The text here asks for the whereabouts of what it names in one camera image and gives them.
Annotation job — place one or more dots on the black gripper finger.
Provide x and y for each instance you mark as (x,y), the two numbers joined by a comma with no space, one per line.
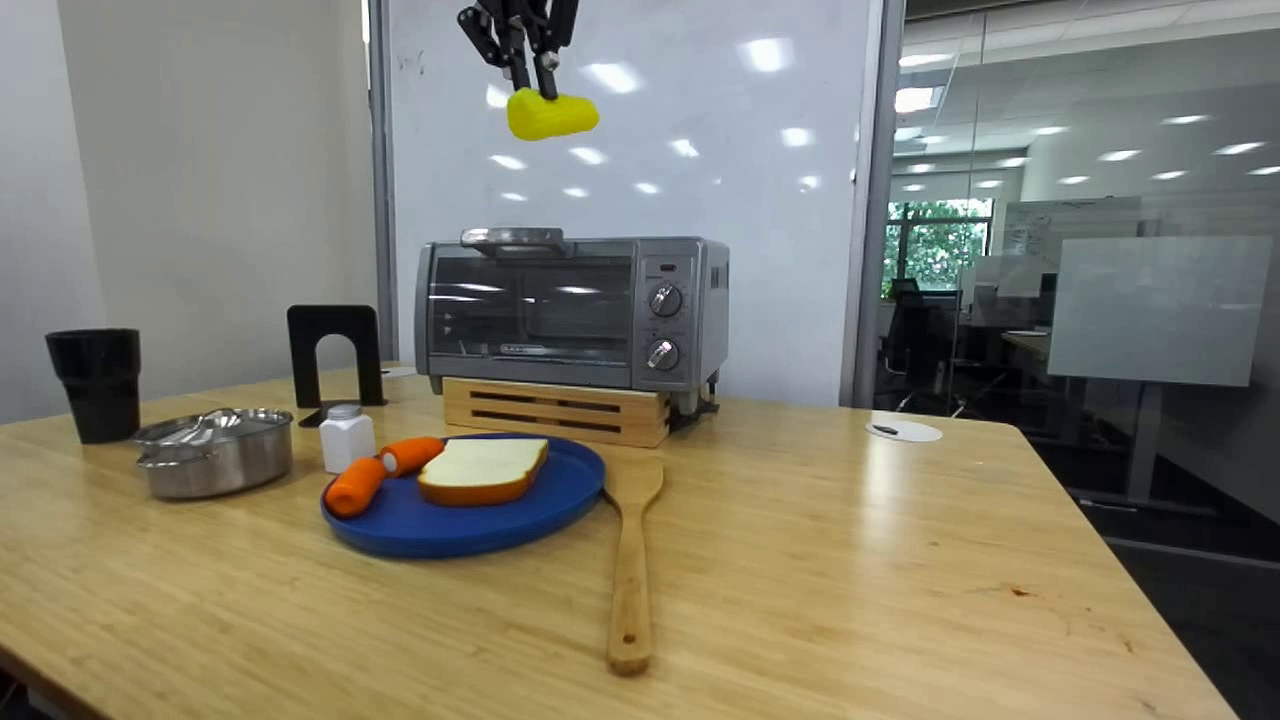
(548,45)
(507,41)

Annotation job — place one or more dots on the yellow banana toy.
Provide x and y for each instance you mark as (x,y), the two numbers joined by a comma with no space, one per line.
(548,118)

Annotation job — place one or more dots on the silver toaster oven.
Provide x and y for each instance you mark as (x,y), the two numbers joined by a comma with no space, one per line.
(573,314)

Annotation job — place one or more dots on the wooden slatted trivet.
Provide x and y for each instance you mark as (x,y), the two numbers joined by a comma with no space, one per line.
(559,412)

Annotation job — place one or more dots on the black metal bookend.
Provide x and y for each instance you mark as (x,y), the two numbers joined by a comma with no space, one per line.
(305,352)

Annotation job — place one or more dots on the toy bread slice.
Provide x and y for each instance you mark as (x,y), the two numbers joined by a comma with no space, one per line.
(480,471)

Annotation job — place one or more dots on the small white bottle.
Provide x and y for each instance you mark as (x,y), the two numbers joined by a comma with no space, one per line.
(344,438)

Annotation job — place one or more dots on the blue round plate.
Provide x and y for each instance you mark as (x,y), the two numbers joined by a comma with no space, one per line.
(532,507)

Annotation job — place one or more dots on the orange toy carrot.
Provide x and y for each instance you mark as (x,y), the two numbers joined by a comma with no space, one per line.
(362,482)

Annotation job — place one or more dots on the black office chair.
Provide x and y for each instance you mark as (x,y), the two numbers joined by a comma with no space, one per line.
(922,340)

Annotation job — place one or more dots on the metal bowl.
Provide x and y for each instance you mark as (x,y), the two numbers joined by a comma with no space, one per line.
(214,454)

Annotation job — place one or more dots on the wooden spatula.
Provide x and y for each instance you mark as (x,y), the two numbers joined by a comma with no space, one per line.
(629,562)

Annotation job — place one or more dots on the black cup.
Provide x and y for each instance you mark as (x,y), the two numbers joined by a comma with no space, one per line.
(98,387)

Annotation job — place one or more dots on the freestanding whiteboard on stand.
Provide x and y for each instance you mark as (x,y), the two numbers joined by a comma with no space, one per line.
(1159,314)

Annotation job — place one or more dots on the large wall whiteboard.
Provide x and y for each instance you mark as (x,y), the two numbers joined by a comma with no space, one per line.
(745,173)

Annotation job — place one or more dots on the grey glass wall post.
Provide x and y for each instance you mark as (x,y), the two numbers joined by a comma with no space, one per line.
(873,202)

